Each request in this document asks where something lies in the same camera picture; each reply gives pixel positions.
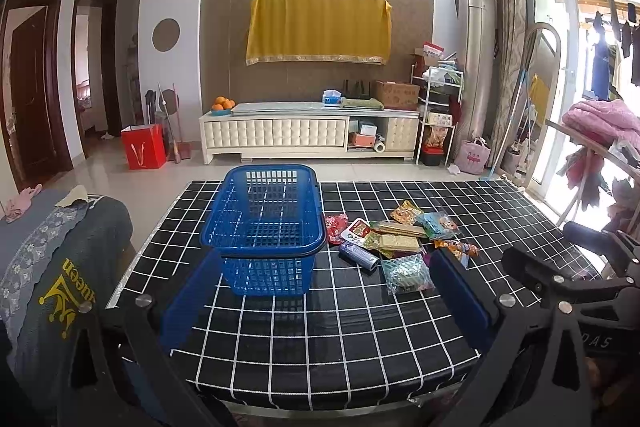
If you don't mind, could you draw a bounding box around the orange noodle snack packet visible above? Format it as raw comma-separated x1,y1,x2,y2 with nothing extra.
390,200,423,225

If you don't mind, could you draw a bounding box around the pale yellow cracker pack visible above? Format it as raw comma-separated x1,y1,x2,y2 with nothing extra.
363,221,426,259

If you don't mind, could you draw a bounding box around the white metal shelf rack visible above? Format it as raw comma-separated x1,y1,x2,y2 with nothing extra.
410,46,464,165

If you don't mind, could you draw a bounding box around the white tufted tv cabinet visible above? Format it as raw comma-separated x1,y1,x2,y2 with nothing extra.
198,102,420,164

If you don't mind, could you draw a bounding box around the dark wooden door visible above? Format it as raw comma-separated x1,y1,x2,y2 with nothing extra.
10,6,58,182

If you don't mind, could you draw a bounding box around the blue tissue box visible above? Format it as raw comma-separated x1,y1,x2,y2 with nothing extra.
322,89,343,106

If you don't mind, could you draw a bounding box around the green folded cloth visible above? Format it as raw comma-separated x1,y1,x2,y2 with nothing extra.
340,98,384,110

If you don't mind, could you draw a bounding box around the orange cartoon snack packet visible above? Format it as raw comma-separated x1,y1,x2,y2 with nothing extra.
434,239,478,260

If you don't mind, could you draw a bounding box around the pile of oranges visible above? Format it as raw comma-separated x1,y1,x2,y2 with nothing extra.
212,96,235,112

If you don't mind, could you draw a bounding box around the red white yellow snack pouch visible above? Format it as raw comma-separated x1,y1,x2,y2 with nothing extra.
341,218,371,247

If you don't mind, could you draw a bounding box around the pink blanket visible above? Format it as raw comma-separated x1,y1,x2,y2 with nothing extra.
561,100,640,148

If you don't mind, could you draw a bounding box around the black white grid tablecloth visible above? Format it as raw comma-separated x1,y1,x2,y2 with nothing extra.
106,178,601,413

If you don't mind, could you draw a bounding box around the blue purple snack tube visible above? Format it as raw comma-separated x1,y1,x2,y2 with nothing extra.
338,242,380,272

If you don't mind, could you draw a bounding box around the blue plastic basket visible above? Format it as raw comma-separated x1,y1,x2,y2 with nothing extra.
200,164,326,298

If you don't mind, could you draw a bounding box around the pink tote bag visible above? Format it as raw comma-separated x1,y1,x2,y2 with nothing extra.
454,138,490,176

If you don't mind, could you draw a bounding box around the yellow cloth tv cover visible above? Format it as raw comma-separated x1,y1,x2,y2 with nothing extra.
245,0,393,66

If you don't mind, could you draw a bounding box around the grey queen print cloth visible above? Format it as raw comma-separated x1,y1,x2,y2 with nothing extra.
1,188,132,413

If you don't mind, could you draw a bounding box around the light blue cartoon packet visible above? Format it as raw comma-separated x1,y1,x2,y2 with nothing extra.
416,211,459,239

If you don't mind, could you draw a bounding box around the red paper gift bag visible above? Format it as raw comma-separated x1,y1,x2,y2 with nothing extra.
122,124,166,170

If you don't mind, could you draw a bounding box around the patterned beige curtain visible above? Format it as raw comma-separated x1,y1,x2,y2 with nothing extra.
489,0,527,167

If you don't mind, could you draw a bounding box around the brown cardboard box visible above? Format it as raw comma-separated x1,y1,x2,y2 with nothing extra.
372,80,420,110

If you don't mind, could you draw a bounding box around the standing air conditioner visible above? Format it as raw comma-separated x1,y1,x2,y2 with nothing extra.
452,0,497,155

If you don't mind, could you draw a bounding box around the red snack packet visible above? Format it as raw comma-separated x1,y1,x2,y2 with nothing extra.
324,213,349,246

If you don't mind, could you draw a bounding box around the teal patterned snack bag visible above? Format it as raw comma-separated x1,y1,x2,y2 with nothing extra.
381,254,434,295

